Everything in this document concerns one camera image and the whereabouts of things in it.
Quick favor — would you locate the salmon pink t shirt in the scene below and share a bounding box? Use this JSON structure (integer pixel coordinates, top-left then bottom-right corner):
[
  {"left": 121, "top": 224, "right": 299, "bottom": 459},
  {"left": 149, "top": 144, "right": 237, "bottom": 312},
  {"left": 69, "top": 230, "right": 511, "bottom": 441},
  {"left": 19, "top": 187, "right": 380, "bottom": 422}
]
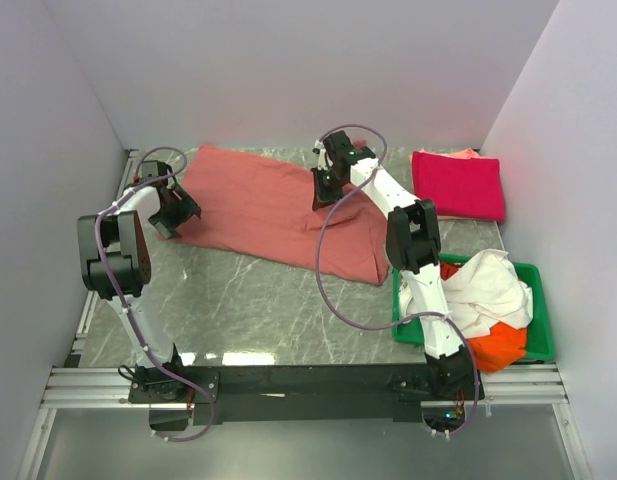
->
[{"left": 178, "top": 145, "right": 389, "bottom": 285}]

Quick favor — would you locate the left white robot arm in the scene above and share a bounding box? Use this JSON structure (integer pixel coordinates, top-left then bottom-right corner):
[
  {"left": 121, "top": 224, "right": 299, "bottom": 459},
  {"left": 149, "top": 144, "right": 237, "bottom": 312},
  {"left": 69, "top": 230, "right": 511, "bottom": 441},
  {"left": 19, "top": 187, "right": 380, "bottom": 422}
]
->
[{"left": 77, "top": 159, "right": 202, "bottom": 402}]

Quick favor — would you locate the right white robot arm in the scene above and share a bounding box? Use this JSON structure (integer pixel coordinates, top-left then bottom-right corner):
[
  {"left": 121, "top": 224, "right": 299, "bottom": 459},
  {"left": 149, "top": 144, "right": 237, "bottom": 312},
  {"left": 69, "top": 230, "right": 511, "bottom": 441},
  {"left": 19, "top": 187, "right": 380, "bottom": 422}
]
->
[{"left": 311, "top": 125, "right": 479, "bottom": 399}]

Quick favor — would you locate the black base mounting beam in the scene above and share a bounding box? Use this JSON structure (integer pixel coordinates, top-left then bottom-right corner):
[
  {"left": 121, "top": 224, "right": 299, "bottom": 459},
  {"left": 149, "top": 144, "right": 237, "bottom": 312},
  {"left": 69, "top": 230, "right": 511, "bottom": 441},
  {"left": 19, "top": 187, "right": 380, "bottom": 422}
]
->
[{"left": 128, "top": 363, "right": 484, "bottom": 431}]

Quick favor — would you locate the aluminium rail frame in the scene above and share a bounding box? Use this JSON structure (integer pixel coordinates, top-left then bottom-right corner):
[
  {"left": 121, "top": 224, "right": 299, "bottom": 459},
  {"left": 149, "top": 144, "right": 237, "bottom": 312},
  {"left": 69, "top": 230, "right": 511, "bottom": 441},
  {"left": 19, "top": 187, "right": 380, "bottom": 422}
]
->
[{"left": 15, "top": 147, "right": 592, "bottom": 480}]

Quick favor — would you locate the green plastic bin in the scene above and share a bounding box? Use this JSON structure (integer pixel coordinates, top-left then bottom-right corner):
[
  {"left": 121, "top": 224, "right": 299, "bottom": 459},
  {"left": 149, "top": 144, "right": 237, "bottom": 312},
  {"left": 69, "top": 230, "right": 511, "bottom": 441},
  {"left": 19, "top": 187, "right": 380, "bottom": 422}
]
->
[{"left": 392, "top": 262, "right": 555, "bottom": 363}]

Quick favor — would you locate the orange t shirt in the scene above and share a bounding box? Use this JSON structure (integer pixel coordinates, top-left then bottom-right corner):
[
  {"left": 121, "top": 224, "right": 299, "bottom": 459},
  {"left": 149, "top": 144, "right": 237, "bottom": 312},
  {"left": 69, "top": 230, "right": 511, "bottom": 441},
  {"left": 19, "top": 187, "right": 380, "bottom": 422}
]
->
[{"left": 441, "top": 257, "right": 533, "bottom": 373}]

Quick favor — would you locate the folded magenta t shirt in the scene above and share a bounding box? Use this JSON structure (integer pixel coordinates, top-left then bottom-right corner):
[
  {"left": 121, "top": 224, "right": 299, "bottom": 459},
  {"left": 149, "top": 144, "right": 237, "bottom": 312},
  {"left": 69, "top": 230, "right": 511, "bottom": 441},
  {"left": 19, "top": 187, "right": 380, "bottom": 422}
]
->
[{"left": 411, "top": 150, "right": 506, "bottom": 222}]

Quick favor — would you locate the white t shirt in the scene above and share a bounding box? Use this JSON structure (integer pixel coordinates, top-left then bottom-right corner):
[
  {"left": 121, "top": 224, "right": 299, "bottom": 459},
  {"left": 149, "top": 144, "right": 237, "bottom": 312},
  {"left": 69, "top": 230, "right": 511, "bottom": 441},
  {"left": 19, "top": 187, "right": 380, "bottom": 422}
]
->
[{"left": 393, "top": 249, "right": 533, "bottom": 346}]

